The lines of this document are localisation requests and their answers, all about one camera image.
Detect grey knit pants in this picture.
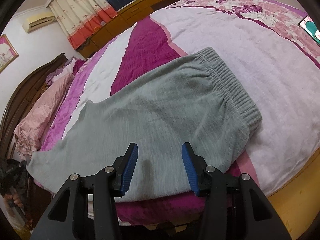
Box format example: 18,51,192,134
27,47,262,202

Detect person left hand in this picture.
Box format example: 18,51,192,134
3,189,24,209

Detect pink checked folded quilt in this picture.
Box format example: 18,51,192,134
14,73,74,160

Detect dark wooden headboard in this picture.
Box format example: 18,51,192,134
1,53,67,160

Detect purple pillow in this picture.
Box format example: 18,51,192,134
46,57,86,86

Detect framed wedding photo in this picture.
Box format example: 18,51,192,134
0,34,18,72

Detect purple white patchwork bedspread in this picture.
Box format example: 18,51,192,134
35,0,319,225

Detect floral cream red curtain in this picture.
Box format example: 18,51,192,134
48,0,117,49

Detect smartphone on bed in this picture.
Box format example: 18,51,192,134
298,16,320,45

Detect wall air conditioner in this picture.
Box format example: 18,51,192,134
22,11,56,33

